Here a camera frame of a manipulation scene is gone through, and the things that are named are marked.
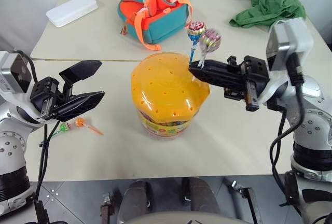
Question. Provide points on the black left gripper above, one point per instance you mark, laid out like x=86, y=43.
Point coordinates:
x=45, y=91

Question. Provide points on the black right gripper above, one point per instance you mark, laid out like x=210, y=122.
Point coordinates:
x=255, y=76

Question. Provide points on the pink purple lollipop white stick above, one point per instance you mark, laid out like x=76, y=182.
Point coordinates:
x=211, y=41

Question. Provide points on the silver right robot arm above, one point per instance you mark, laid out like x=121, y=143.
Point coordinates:
x=310, y=120

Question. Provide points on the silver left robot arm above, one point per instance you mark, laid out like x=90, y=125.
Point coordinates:
x=10, y=151

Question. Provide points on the yellow perforated jar lid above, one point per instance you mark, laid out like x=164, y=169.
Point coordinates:
x=166, y=89

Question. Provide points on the clear plastic lollipop jar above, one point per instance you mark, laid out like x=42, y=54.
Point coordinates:
x=166, y=129

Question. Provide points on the orange lollipop orange stick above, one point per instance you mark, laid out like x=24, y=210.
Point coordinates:
x=80, y=123

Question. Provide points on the green lollipop green stick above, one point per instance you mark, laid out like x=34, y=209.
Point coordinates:
x=63, y=127

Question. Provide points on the red blue lollipop blue stick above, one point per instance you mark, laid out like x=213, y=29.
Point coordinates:
x=196, y=29

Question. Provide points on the white plastic box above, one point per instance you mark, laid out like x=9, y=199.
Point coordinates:
x=71, y=10

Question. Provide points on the teal and orange backpack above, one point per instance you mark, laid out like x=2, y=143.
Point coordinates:
x=153, y=19

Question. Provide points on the green crumpled cloth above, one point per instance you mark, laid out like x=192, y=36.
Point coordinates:
x=272, y=3

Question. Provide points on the dark rounded shape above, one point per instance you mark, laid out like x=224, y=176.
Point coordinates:
x=137, y=200
x=201, y=195

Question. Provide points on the black metal bar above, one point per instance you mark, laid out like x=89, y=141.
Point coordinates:
x=246, y=198

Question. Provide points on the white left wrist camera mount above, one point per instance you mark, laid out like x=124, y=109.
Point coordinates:
x=11, y=75

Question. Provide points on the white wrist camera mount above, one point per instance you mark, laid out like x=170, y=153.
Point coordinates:
x=11, y=75
x=290, y=36

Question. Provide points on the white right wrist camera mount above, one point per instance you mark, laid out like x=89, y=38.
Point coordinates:
x=290, y=36

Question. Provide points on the rusty metal bracket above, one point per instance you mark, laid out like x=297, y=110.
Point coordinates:
x=107, y=208

